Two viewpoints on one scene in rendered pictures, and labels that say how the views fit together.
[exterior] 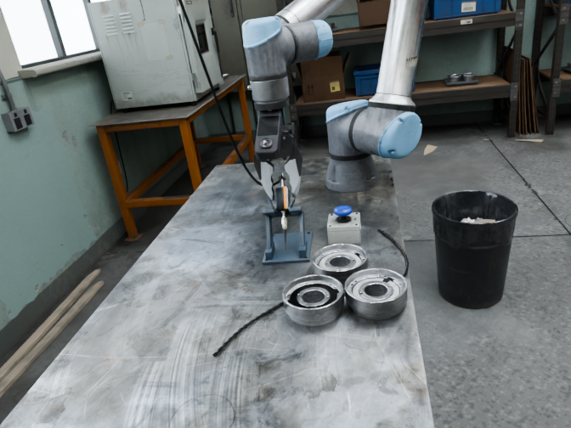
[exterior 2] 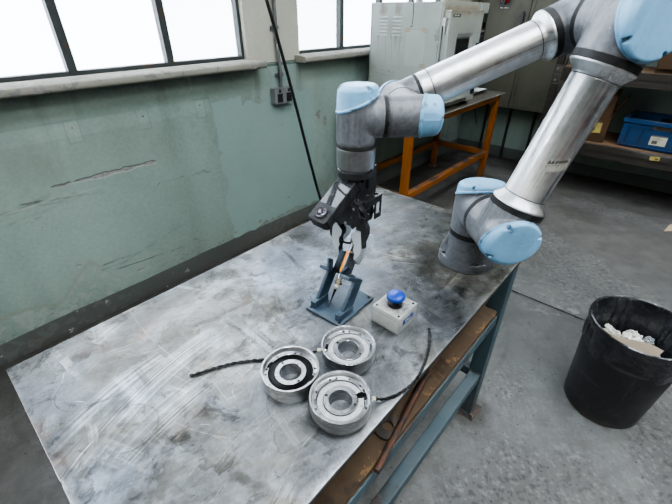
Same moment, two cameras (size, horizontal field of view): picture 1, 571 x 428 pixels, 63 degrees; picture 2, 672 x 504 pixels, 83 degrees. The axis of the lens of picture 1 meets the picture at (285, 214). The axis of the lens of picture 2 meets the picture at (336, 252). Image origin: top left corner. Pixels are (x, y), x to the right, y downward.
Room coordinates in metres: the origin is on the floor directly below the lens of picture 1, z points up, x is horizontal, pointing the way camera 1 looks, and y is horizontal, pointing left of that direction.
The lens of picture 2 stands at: (0.32, -0.33, 1.38)
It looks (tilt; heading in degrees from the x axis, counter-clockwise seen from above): 32 degrees down; 30
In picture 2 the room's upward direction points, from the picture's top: straight up
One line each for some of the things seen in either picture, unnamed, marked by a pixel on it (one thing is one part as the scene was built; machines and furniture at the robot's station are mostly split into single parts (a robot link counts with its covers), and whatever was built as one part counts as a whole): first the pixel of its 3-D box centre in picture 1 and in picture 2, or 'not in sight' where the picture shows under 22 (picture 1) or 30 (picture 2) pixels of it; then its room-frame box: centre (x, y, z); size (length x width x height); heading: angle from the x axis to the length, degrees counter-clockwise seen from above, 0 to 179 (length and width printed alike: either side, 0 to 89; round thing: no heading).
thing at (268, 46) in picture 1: (265, 48); (358, 116); (0.96, -0.01, 1.22); 0.09 x 0.08 x 0.11; 124
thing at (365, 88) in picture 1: (384, 78); (662, 133); (4.27, -1.05, 0.56); 0.52 x 0.38 x 0.22; 75
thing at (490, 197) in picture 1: (472, 250); (619, 364); (1.75, -0.78, 0.21); 0.34 x 0.34 x 0.43
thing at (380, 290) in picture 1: (375, 294); (340, 403); (0.67, -0.14, 0.82); 0.10 x 0.10 x 0.04
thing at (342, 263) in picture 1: (340, 265); (348, 351); (0.78, -0.09, 0.82); 0.10 x 0.10 x 0.04
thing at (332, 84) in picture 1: (324, 76); (589, 113); (4.36, -0.51, 0.64); 0.49 x 0.40 x 0.37; 83
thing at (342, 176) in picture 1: (351, 166); (469, 243); (1.26, -0.20, 0.85); 0.15 x 0.15 x 0.10
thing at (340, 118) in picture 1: (350, 126); (479, 205); (1.25, -0.21, 0.97); 0.13 x 0.12 x 0.14; 34
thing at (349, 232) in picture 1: (344, 227); (395, 310); (0.93, -0.13, 0.82); 0.08 x 0.07 x 0.05; 168
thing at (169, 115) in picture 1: (193, 147); (424, 148); (3.46, 0.62, 0.39); 1.50 x 0.62 x 0.78; 168
